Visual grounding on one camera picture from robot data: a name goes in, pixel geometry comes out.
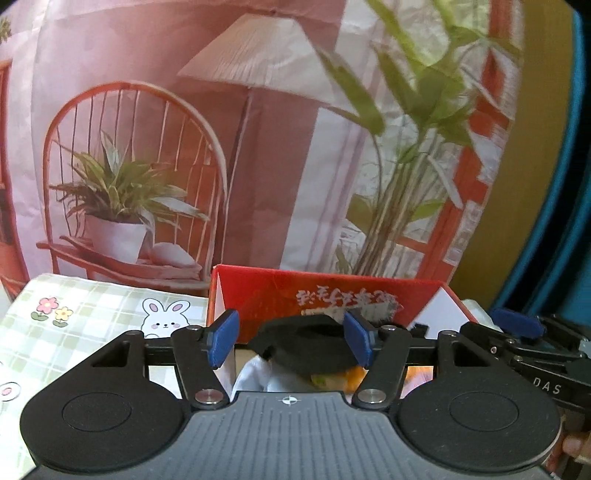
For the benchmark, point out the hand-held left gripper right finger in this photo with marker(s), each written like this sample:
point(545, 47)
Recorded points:
point(359, 339)

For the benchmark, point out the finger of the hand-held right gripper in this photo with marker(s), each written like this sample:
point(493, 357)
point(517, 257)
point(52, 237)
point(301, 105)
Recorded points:
point(517, 323)
point(545, 385)

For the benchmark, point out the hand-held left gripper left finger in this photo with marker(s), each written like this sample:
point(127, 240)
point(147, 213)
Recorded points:
point(221, 339)

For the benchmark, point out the orange floral quilted cloth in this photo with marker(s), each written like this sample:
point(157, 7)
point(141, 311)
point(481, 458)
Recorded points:
point(351, 377)

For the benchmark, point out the black fabric band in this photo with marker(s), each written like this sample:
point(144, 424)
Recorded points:
point(304, 346)

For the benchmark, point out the red cardboard box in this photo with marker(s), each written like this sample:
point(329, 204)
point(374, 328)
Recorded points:
point(258, 295)

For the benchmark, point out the person's right hand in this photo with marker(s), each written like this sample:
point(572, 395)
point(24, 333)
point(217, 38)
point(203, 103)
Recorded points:
point(574, 446)

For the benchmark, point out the white cloth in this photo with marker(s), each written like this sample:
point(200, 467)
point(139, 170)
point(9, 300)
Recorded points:
point(258, 376)

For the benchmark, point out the green checked printed tablecloth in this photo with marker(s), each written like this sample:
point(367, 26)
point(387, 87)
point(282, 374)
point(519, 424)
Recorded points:
point(83, 314)

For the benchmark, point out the teal curtain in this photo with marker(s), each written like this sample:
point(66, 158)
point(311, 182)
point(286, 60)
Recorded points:
point(558, 184)

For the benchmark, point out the wall poster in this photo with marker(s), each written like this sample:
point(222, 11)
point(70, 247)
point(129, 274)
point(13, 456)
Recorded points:
point(277, 152)

